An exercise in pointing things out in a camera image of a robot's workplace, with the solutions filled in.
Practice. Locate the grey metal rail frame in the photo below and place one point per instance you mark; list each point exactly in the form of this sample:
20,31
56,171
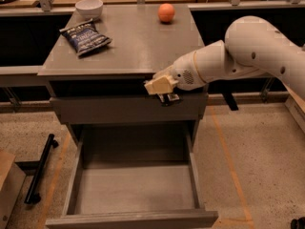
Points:
29,38

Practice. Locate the white ceramic bowl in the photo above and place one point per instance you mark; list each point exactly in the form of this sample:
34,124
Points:
89,9

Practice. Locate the black rxbar chocolate bar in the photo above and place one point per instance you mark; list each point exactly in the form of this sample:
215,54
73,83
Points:
169,99

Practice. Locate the blue chip bag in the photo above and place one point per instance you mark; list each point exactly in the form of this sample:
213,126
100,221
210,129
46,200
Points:
84,37

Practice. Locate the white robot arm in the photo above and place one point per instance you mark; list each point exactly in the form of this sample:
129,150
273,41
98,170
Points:
252,46

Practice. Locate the brown wooden box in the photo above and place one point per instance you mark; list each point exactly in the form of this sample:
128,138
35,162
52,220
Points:
11,181

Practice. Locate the grey middle drawer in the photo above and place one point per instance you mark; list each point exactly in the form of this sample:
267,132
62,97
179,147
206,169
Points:
127,109

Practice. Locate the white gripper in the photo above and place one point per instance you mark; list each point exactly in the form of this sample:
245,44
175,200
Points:
183,72

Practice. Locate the black bar handle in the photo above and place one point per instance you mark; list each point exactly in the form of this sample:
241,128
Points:
32,196

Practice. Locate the open grey bottom drawer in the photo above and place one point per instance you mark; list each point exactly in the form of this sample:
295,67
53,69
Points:
137,177

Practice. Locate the orange round fruit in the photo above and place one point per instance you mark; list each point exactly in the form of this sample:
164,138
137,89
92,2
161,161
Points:
166,13

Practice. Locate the grey drawer cabinet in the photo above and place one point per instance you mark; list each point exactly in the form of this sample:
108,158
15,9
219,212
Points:
140,47

